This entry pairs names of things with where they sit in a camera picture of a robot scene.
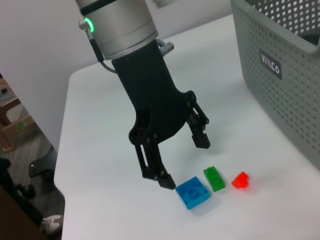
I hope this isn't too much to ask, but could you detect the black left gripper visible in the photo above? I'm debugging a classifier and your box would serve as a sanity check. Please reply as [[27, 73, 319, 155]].
[[111, 39, 211, 191]]

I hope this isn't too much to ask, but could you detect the blue square toy brick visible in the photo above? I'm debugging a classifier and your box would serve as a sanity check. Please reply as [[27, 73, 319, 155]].
[[174, 176, 211, 211]]

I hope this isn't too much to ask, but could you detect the green two-stud brick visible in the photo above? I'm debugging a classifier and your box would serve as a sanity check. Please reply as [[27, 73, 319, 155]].
[[202, 166, 226, 193]]

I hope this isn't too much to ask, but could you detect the small red toy brick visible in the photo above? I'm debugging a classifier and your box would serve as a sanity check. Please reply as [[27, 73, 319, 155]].
[[231, 171, 252, 190]]

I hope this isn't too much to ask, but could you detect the grey perforated storage bin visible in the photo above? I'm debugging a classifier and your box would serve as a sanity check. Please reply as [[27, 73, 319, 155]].
[[229, 0, 320, 174]]

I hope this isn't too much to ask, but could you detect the dark grey table foot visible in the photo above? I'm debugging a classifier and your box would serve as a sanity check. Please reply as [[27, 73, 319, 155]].
[[28, 144, 59, 181]]

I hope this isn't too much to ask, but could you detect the white sneaker shoe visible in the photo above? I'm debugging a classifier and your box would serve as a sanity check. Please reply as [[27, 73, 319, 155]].
[[40, 214, 63, 236]]

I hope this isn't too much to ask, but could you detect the brown wooden shelf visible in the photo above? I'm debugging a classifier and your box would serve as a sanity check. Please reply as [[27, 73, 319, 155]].
[[0, 76, 36, 154]]

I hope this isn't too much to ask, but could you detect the dark brown cabinet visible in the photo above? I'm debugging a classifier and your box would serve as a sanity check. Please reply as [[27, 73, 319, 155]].
[[0, 184, 51, 240]]

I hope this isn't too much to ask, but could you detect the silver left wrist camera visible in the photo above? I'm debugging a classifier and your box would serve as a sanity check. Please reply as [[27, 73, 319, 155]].
[[152, 0, 176, 9]]

